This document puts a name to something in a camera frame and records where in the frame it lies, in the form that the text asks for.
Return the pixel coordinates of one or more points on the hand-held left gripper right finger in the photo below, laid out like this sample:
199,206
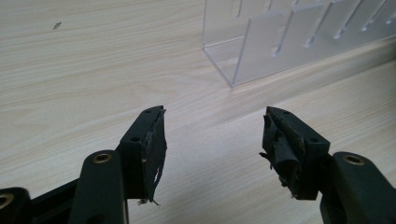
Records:
291,149

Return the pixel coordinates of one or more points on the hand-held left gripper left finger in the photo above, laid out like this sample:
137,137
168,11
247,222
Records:
141,155

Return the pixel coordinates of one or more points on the clear acrylic slotted rack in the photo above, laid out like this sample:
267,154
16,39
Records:
280,37

